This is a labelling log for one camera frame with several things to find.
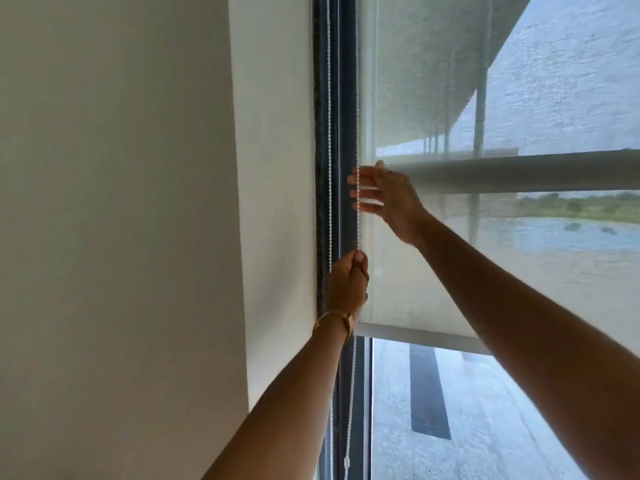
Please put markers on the person's right middle finger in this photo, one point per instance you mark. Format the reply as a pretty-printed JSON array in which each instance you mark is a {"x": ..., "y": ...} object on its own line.
[{"x": 361, "y": 180}]

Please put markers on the person's left hand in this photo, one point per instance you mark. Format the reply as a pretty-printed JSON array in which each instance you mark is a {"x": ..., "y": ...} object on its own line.
[{"x": 345, "y": 284}]

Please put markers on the dark window frame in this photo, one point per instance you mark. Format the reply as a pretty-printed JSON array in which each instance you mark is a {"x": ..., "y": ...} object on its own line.
[{"x": 340, "y": 119}]

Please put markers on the white blind bottom rail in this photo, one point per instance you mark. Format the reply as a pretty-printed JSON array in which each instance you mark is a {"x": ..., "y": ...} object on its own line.
[{"x": 425, "y": 338}]

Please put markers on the translucent white roller blind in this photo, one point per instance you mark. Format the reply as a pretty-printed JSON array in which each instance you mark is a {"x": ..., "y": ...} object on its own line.
[{"x": 435, "y": 144}]

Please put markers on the person's left fingers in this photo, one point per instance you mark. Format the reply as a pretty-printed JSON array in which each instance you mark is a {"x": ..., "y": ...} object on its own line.
[{"x": 361, "y": 267}]

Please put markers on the person's right hand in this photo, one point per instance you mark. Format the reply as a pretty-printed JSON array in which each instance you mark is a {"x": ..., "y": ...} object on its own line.
[{"x": 397, "y": 199}]

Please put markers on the person's right forearm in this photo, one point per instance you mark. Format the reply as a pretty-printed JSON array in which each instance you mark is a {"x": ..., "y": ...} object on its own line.
[{"x": 530, "y": 339}]

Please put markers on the person's left forearm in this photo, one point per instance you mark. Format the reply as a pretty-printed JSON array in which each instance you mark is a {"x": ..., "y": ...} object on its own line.
[{"x": 282, "y": 409}]

